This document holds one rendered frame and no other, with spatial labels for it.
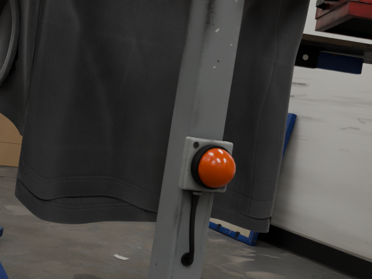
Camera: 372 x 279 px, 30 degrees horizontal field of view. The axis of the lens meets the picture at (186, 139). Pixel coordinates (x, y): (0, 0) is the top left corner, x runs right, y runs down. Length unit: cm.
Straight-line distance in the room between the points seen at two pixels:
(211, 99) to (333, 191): 293
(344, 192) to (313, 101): 55
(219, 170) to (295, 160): 319
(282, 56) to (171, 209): 47
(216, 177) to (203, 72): 10
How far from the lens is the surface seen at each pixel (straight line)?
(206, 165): 64
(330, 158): 362
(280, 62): 109
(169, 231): 68
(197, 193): 67
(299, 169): 379
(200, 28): 68
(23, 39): 92
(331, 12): 222
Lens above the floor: 71
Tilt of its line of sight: 3 degrees down
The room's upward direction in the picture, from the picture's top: 9 degrees clockwise
